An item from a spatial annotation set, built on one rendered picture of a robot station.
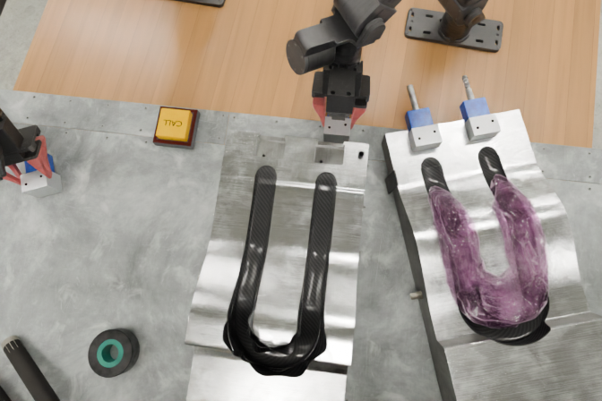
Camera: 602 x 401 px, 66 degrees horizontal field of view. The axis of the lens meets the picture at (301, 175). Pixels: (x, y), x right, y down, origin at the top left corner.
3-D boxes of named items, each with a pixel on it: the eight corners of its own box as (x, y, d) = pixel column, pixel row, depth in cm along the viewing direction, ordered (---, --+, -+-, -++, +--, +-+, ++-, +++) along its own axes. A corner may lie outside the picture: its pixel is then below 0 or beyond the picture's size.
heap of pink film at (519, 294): (417, 189, 85) (426, 178, 78) (513, 171, 85) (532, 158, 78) (455, 337, 78) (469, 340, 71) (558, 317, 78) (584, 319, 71)
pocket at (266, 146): (260, 139, 89) (258, 132, 86) (288, 141, 89) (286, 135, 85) (257, 161, 88) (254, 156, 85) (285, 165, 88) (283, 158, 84)
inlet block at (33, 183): (30, 139, 97) (14, 130, 92) (54, 132, 97) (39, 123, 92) (38, 198, 94) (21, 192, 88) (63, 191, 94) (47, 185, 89)
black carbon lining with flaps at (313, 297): (256, 166, 86) (248, 151, 77) (343, 176, 85) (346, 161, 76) (226, 367, 78) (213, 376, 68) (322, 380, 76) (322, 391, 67)
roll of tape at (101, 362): (141, 371, 85) (133, 373, 81) (98, 378, 84) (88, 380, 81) (138, 325, 87) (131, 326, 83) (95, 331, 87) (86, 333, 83)
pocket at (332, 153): (316, 144, 89) (316, 138, 85) (344, 148, 88) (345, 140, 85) (313, 167, 87) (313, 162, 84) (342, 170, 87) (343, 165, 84)
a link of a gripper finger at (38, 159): (59, 185, 88) (30, 149, 82) (22, 195, 88) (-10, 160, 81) (64, 161, 93) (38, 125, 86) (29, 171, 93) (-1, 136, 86)
